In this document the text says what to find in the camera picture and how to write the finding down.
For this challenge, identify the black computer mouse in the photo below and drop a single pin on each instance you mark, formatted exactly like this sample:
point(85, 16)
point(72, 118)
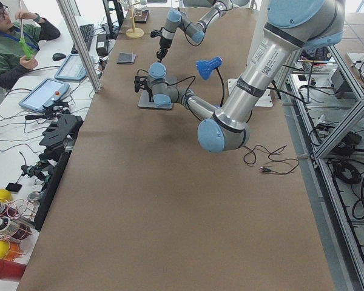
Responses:
point(58, 56)

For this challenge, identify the person in green jacket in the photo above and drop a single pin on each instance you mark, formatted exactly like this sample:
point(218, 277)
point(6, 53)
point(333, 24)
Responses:
point(13, 61)

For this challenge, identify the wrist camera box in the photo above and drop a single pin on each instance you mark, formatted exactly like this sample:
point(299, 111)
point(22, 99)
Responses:
point(140, 83)
point(155, 33)

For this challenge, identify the green handled tool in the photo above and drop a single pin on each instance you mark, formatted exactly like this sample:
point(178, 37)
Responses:
point(26, 49)

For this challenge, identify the copper wire bottle rack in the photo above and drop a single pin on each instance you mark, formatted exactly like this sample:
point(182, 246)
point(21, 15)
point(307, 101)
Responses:
point(17, 237)

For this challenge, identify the blue grey teach pendant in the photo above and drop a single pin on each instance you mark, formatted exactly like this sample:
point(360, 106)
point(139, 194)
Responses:
point(44, 94)

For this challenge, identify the yellow ball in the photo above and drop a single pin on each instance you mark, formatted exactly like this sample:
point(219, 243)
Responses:
point(5, 195)

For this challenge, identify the black computer monitor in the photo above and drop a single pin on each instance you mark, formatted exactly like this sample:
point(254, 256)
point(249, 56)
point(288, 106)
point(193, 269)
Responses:
point(114, 18)

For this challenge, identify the grey laptop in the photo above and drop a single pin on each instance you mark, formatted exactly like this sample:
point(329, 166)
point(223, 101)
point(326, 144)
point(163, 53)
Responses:
point(159, 101)

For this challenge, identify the black framed tray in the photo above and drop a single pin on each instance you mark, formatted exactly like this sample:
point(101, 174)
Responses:
point(141, 17)

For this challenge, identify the black keyboard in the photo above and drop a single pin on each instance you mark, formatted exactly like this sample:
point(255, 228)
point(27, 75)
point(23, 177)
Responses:
point(87, 34)

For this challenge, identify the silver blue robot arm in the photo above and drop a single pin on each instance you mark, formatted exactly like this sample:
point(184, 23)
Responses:
point(291, 25)
point(194, 31)

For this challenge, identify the folded grey purple cloth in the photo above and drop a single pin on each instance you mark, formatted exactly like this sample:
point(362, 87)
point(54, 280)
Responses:
point(126, 58)

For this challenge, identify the blue desk lamp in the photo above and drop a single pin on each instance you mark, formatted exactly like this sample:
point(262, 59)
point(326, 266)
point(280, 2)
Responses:
point(205, 69)

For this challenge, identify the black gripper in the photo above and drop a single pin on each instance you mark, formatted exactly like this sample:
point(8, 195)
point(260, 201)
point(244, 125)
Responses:
point(162, 46)
point(151, 93)

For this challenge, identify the aluminium frame post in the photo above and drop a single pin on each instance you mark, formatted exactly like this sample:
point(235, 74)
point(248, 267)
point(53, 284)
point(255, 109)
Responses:
point(70, 20)

